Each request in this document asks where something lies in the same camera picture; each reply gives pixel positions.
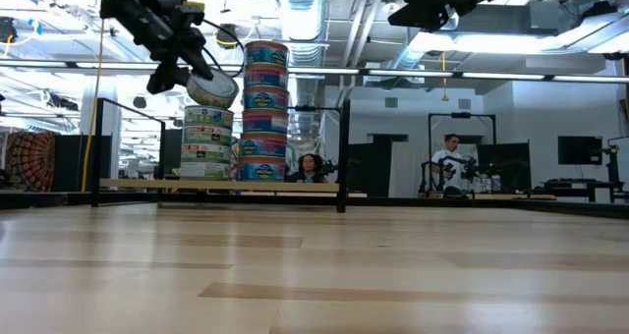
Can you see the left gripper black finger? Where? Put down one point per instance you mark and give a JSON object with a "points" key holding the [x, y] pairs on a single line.
{"points": [[201, 61], [167, 78]]}

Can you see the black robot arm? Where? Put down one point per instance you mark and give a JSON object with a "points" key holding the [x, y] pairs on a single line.
{"points": [[444, 169], [469, 167], [326, 167]]}

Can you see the round ceiling fixture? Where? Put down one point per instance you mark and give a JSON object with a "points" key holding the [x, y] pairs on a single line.
{"points": [[389, 2]]}

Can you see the yellow tape piece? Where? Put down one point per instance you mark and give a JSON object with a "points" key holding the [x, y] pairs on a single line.
{"points": [[195, 6]]}

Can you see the large ceiling light panel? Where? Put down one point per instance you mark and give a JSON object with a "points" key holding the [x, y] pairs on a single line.
{"points": [[491, 44]]}

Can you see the blue hanging tag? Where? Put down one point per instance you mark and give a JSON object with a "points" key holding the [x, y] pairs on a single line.
{"points": [[34, 27]]}

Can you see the person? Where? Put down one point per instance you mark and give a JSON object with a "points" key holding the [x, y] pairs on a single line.
{"points": [[451, 142], [308, 167]]}

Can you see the black partition panel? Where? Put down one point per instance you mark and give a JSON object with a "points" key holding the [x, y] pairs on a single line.
{"points": [[69, 162], [368, 172]]}

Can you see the black hanging device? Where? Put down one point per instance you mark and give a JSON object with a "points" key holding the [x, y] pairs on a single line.
{"points": [[7, 29]]}

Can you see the red patterned tapestry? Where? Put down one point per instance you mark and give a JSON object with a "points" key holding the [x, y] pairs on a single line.
{"points": [[32, 157]]}

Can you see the black desk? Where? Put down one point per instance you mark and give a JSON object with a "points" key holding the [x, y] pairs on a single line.
{"points": [[570, 184]]}

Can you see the black equipment stand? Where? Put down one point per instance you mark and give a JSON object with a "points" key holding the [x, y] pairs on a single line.
{"points": [[613, 172]]}

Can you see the small black hanging camera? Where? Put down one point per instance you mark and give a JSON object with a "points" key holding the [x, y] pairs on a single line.
{"points": [[139, 102]]}

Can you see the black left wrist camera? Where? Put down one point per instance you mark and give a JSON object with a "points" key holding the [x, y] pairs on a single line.
{"points": [[187, 19]]}

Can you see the grey wall vent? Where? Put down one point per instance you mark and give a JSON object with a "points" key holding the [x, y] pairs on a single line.
{"points": [[464, 103], [391, 103]]}

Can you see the wooden shelf with black frame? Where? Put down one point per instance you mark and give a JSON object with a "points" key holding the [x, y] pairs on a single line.
{"points": [[147, 184]]}

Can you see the black wall monitor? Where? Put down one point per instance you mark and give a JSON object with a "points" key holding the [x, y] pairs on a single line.
{"points": [[580, 150]]}

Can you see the black table edge frame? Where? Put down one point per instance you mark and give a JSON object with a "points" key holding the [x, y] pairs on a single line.
{"points": [[540, 207]]}

